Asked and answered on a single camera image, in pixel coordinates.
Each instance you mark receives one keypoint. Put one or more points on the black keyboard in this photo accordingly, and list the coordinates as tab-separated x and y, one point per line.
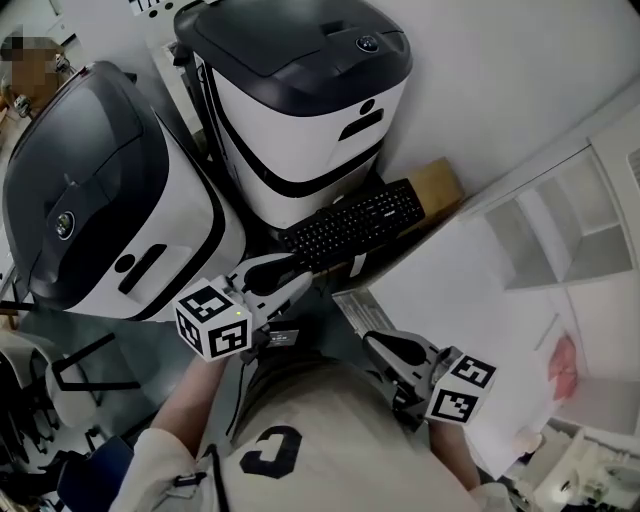
360	220

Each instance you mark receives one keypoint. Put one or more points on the person's right forearm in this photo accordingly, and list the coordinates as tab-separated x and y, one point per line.
452	455

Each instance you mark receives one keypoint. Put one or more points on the white chair black frame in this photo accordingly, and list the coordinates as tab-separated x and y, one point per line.
65	405

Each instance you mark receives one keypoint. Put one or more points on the white carved dressing table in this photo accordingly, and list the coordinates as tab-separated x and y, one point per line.
590	475

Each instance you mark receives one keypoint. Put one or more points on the black box with display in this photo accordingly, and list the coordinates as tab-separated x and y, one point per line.
282	339

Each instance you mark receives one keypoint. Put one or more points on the person's left forearm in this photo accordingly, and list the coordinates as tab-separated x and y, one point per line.
185	400

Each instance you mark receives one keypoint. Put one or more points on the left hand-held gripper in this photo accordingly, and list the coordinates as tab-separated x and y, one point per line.
212	325

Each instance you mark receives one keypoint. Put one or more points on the white robot with black lid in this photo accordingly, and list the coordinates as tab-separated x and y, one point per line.
300	125
175	215

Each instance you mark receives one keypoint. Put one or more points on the white sign black marks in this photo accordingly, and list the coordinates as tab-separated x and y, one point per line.
150	6

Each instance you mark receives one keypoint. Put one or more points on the cream mug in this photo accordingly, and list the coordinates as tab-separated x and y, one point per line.
529	441

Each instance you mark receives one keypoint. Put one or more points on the brown cardboard box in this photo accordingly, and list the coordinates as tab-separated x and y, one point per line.
435	185

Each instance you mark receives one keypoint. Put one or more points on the person's beige shirt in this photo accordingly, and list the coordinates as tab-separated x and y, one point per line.
325	425

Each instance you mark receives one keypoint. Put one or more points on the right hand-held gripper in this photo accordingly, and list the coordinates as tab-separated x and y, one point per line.
460	395

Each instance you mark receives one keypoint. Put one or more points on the pink towel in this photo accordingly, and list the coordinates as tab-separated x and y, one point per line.
562	355
567	385

